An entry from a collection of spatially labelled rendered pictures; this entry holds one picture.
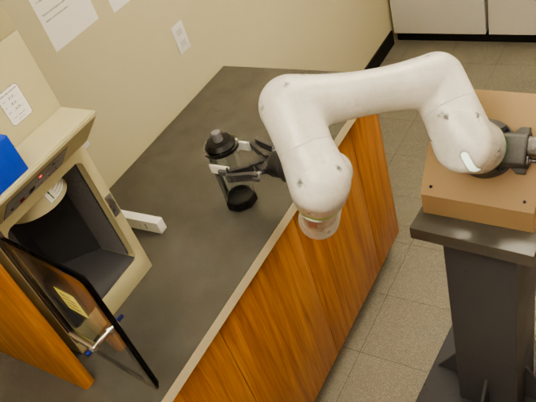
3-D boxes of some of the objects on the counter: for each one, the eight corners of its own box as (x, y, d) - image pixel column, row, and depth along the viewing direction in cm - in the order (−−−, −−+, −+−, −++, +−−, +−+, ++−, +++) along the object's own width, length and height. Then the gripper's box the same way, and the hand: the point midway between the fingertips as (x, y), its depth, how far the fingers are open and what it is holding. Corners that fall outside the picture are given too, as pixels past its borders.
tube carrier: (218, 206, 193) (195, 153, 179) (235, 183, 199) (214, 131, 185) (246, 212, 187) (225, 158, 173) (264, 189, 193) (244, 134, 180)
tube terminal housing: (21, 330, 177) (-170, 108, 128) (93, 248, 196) (-50, 28, 146) (82, 354, 164) (-105, 119, 115) (153, 265, 183) (17, 29, 134)
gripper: (301, 128, 176) (236, 122, 187) (262, 182, 163) (195, 171, 174) (306, 149, 181) (243, 141, 192) (269, 202, 167) (203, 191, 179)
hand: (226, 156), depth 182 cm, fingers open, 11 cm apart
